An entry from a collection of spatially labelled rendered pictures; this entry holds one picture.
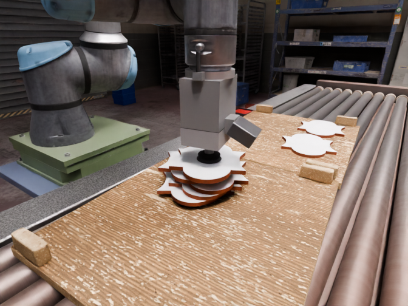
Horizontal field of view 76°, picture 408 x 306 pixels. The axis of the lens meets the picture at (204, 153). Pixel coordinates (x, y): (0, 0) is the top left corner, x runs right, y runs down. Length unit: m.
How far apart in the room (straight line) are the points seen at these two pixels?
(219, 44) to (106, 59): 0.41
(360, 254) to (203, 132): 0.27
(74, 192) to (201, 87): 0.33
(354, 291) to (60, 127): 0.65
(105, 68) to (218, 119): 0.42
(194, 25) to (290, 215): 0.31
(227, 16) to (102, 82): 0.44
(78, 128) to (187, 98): 0.39
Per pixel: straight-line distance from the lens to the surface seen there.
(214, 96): 0.37
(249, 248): 0.37
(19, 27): 5.32
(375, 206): 0.55
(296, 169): 0.58
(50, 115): 0.72
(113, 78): 0.74
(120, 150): 0.72
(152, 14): 0.44
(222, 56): 0.38
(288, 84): 5.46
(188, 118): 0.40
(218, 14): 0.38
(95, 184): 0.58
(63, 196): 0.56
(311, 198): 0.49
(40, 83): 0.71
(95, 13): 0.41
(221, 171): 0.41
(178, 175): 0.44
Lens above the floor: 1.19
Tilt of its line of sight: 24 degrees down
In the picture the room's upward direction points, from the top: straight up
